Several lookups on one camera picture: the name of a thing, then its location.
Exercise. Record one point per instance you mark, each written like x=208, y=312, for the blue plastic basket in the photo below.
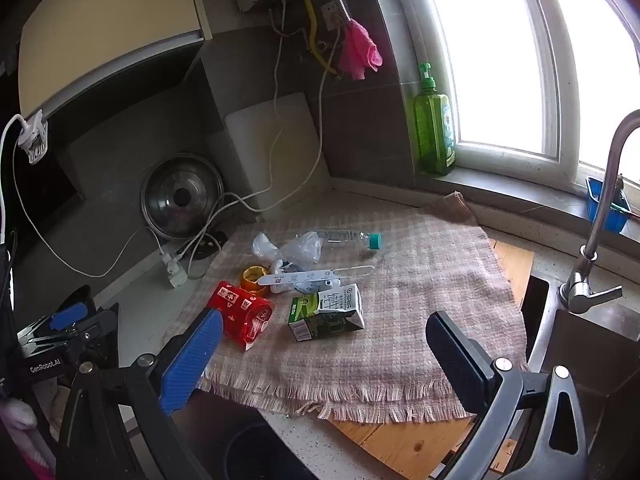
x=597, y=205

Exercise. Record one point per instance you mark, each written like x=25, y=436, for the white framed window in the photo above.
x=545, y=60

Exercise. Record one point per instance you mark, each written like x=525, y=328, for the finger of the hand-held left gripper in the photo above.
x=70, y=317
x=42, y=337

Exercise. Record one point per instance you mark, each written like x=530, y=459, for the steel kitchen sink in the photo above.
x=590, y=345

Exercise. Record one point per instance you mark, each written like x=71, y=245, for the black stove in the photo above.
x=35, y=200

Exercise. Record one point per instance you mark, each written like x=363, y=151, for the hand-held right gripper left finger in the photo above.
x=192, y=357

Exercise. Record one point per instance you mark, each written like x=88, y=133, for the cream wall cabinet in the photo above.
x=110, y=25

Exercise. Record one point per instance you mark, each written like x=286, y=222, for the clear plastic bottle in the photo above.
x=350, y=236

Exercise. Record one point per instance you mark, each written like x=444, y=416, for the person's left forearm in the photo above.
x=20, y=425

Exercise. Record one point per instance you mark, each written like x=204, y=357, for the small clear plastic bag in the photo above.
x=262, y=246

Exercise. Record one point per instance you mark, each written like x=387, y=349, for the large clear plastic bag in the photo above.
x=302, y=251

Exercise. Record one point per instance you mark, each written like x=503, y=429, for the white wall socket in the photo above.
x=330, y=15

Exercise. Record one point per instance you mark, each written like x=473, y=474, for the white cutting board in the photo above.
x=295, y=160

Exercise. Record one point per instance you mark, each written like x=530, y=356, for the small black stand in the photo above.
x=210, y=244

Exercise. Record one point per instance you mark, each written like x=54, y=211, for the green dish soap bottle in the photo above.
x=432, y=130

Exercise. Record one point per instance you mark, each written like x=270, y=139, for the black trash bin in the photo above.
x=260, y=452

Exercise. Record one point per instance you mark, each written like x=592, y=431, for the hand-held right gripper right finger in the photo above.
x=452, y=355

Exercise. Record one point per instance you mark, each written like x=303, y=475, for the pink hanging cloth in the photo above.
x=360, y=50

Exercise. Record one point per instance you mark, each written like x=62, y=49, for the pink checked cloth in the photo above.
x=400, y=300

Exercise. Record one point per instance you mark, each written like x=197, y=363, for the steel kitchen faucet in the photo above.
x=606, y=185

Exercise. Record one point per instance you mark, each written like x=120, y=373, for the white clip-on adapter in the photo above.
x=32, y=135

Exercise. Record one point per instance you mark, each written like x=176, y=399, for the green and white carton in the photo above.
x=325, y=315

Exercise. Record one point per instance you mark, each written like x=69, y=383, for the yellow tape roll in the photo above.
x=252, y=282

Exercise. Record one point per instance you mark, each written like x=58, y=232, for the white power plugs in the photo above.
x=174, y=267

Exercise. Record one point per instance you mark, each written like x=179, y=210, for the steel pot lid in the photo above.
x=170, y=210

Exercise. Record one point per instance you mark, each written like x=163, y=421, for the wooden board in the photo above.
x=400, y=447

